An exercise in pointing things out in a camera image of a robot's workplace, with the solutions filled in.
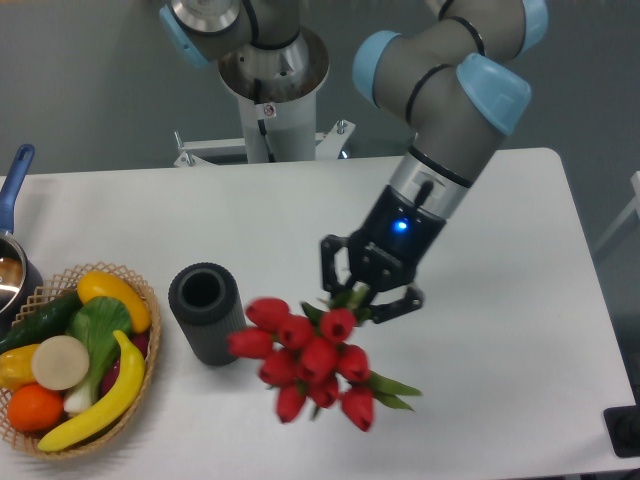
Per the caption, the green cucumber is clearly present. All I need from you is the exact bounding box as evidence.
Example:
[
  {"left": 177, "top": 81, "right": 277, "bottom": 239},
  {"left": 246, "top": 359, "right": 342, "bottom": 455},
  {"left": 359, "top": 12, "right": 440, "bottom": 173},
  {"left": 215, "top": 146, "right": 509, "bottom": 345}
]
[{"left": 1, "top": 291, "right": 82, "bottom": 353}]

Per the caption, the black device at edge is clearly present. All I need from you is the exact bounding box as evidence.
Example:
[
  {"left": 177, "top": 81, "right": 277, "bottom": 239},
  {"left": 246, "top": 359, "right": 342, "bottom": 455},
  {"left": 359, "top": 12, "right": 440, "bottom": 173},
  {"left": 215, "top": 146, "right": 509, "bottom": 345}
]
[{"left": 603, "top": 405, "right": 639, "bottom": 458}]

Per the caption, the yellow banana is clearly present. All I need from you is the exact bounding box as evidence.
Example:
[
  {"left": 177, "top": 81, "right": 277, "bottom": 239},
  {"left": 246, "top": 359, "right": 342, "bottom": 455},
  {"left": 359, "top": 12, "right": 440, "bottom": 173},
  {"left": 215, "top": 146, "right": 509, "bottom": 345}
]
[{"left": 37, "top": 330, "right": 145, "bottom": 453}]

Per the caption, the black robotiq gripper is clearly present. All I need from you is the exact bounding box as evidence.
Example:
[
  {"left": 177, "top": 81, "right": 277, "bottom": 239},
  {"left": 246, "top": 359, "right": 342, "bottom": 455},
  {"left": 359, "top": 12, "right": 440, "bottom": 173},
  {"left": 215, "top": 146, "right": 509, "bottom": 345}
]
[{"left": 320, "top": 184, "right": 446, "bottom": 324}]

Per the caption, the blue handled saucepan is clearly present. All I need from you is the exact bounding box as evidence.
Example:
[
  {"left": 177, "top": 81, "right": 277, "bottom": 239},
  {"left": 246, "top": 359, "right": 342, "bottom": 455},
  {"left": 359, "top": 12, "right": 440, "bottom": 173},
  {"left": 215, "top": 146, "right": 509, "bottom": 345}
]
[{"left": 1, "top": 144, "right": 42, "bottom": 337}]

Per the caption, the dark red fruit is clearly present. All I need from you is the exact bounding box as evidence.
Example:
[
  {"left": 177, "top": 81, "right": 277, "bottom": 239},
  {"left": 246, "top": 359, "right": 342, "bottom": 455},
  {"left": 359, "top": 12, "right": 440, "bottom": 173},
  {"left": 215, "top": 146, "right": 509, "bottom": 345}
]
[{"left": 100, "top": 332, "right": 149, "bottom": 397}]

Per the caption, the white furniture piece right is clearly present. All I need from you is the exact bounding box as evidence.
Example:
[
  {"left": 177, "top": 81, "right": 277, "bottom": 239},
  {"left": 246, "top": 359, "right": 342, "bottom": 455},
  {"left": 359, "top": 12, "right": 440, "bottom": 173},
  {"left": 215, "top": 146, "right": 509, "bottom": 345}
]
[{"left": 592, "top": 171, "right": 639, "bottom": 263}]

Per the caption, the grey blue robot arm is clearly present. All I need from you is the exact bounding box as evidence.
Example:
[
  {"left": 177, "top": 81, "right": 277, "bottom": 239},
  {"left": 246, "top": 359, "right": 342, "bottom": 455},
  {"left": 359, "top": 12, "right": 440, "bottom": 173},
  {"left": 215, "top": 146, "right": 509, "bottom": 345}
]
[{"left": 159, "top": 1, "right": 548, "bottom": 323}]

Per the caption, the yellow squash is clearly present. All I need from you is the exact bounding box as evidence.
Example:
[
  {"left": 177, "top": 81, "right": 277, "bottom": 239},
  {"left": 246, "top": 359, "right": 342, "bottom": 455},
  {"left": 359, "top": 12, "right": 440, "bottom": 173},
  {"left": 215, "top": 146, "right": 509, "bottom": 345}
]
[{"left": 76, "top": 271, "right": 151, "bottom": 334}]

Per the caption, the orange fruit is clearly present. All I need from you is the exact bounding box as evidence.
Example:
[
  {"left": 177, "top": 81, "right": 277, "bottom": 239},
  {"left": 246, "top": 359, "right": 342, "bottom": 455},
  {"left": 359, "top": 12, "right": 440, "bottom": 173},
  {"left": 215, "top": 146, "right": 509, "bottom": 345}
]
[{"left": 7, "top": 383, "right": 63, "bottom": 432}]

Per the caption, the green bok choy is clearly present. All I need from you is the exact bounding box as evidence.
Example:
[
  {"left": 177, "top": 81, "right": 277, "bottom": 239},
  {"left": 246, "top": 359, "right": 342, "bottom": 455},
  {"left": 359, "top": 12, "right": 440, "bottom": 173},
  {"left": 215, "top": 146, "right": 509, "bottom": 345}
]
[{"left": 64, "top": 296, "right": 132, "bottom": 417}]

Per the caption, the dark grey ribbed vase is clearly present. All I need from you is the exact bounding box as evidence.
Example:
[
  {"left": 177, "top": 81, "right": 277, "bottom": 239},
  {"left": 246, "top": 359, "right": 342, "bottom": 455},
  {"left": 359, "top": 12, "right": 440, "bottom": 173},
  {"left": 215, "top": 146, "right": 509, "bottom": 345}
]
[{"left": 168, "top": 262, "right": 246, "bottom": 367}]

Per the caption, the beige round disc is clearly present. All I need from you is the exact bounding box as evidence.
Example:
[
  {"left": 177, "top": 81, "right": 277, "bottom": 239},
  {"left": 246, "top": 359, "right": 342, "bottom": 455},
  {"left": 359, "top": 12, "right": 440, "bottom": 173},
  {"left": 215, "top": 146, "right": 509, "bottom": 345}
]
[{"left": 31, "top": 335, "right": 89, "bottom": 391}]

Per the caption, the woven wicker basket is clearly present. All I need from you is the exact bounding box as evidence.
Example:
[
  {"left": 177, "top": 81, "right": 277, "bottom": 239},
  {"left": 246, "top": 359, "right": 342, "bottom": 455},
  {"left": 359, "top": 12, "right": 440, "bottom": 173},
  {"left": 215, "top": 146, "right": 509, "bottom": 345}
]
[{"left": 1, "top": 261, "right": 161, "bottom": 460}]

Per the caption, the yellow bell pepper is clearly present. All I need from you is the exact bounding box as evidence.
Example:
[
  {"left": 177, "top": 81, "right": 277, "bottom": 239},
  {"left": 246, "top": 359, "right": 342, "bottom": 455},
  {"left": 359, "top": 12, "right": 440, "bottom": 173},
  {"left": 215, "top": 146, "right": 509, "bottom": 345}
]
[{"left": 1, "top": 344, "right": 39, "bottom": 391}]

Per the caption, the red tulip bouquet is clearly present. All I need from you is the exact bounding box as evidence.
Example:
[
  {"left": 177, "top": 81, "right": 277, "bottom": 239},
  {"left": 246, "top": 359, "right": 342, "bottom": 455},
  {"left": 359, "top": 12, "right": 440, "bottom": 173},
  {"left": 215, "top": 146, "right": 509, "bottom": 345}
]
[{"left": 226, "top": 288, "right": 422, "bottom": 432}]

